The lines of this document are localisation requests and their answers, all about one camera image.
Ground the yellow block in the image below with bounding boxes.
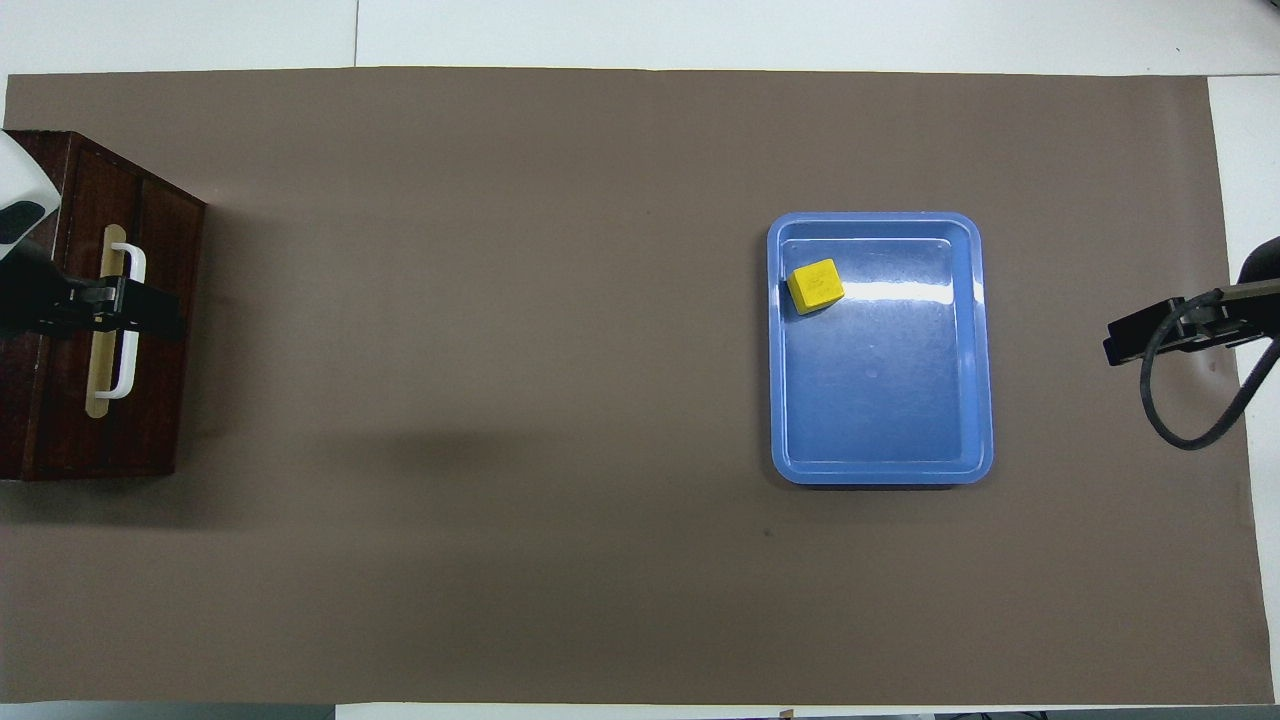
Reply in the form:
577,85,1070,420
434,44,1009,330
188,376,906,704
786,258,846,316

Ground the white drawer handle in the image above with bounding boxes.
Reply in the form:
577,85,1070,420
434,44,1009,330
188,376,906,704
95,243,148,401

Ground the brown table mat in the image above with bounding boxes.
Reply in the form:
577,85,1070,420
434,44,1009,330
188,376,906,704
0,67,1276,706

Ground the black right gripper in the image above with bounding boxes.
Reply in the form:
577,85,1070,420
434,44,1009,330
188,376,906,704
1104,283,1280,367

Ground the dark wooden cabinet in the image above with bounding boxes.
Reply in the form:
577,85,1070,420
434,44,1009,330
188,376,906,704
0,130,208,483

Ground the blue plastic tray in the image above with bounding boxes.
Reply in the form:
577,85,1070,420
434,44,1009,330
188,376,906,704
767,211,995,487

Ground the dark wooden drawer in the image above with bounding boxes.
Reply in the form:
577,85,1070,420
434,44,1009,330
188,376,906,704
30,135,146,479

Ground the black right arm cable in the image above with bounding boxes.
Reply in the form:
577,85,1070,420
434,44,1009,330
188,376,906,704
1140,290,1280,451

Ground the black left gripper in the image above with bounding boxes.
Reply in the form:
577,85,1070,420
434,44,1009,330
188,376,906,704
0,243,187,338

